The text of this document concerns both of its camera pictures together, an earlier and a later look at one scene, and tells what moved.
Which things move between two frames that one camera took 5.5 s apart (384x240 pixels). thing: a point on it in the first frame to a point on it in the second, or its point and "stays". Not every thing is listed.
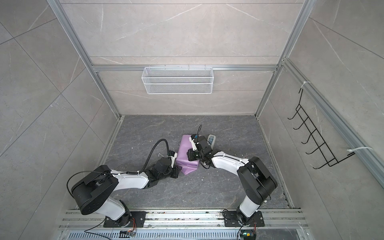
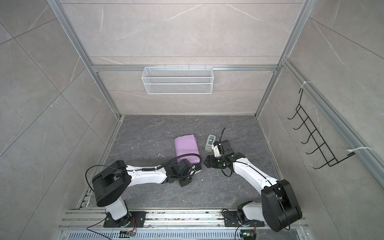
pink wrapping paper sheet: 185,144 stays
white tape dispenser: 211,140 stays
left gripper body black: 172,172 to 185,180
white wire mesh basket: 177,80 stays
